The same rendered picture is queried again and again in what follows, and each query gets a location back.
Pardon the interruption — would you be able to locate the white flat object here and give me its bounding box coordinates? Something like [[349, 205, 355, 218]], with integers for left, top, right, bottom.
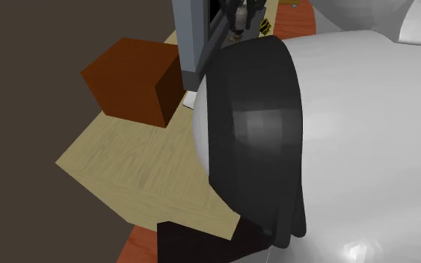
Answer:
[[182, 90, 198, 111]]

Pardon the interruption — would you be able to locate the yellow and black object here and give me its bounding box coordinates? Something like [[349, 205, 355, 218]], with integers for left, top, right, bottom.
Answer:
[[259, 18, 273, 37]]

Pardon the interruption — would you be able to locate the light wooden table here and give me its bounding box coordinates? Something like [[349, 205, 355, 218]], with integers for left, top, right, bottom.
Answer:
[[55, 0, 280, 241]]

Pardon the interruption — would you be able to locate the brown box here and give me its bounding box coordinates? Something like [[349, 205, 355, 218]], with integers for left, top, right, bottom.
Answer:
[[80, 37, 188, 129]]

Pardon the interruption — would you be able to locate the dark robot stand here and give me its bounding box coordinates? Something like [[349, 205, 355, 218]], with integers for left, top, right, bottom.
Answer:
[[156, 216, 274, 263]]

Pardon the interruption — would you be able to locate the beige bottle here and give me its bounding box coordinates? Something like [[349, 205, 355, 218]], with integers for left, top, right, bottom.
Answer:
[[227, 6, 251, 42]]

